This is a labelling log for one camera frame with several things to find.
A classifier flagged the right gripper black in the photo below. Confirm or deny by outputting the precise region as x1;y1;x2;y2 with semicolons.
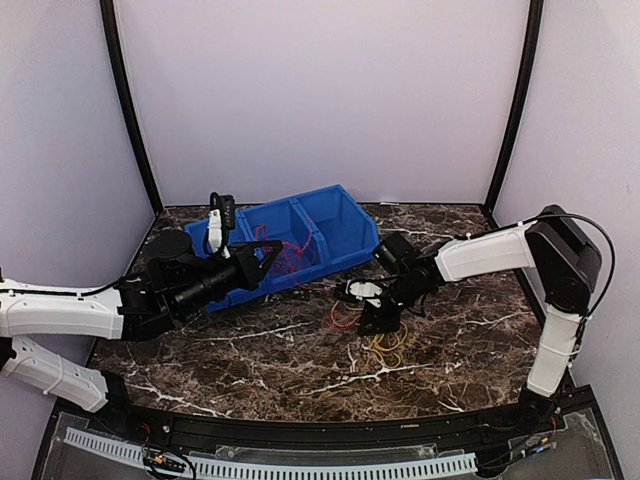
357;275;427;336

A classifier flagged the yellow cable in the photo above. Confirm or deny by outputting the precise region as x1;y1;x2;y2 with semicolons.
369;322;409;369

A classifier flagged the blue three-compartment plastic bin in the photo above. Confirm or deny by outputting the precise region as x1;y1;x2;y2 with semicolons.
207;185;379;312

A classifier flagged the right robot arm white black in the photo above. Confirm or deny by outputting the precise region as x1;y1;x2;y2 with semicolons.
346;204;617;434

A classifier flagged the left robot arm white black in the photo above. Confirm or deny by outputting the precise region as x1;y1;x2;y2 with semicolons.
1;230;283;436

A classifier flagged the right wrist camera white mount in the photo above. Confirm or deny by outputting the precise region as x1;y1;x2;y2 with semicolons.
334;280;383;303

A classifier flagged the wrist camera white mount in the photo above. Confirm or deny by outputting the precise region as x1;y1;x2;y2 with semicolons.
334;280;383;303
203;192;236;259

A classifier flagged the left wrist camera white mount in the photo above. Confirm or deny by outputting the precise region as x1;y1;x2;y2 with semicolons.
203;192;236;259

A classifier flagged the white slotted cable duct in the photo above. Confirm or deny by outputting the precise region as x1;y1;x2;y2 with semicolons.
64;427;477;479

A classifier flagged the black curved front rail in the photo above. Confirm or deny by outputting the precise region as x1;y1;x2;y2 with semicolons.
54;387;596;454

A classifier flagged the left black frame post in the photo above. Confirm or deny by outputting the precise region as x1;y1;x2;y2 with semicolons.
99;0;164;216

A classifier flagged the black frame post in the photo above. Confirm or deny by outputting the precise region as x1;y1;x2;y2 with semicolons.
99;0;164;216
484;0;544;213

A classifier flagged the right black frame post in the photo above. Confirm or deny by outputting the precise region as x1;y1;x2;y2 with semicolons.
484;0;544;213

